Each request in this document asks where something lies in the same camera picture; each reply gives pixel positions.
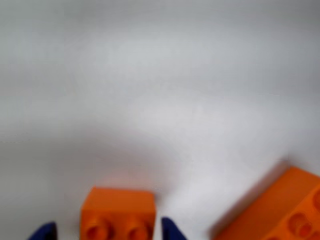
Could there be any orange 2x2 toy brick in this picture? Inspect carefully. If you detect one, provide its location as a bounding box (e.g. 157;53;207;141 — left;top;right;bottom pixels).
80;186;157;240

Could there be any orange 2x4 toy brick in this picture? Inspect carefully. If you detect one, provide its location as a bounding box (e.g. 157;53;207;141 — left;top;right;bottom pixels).
211;166;320;240

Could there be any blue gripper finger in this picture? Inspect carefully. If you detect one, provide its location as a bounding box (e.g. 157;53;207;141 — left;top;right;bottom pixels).
26;221;58;240
160;216;189;240

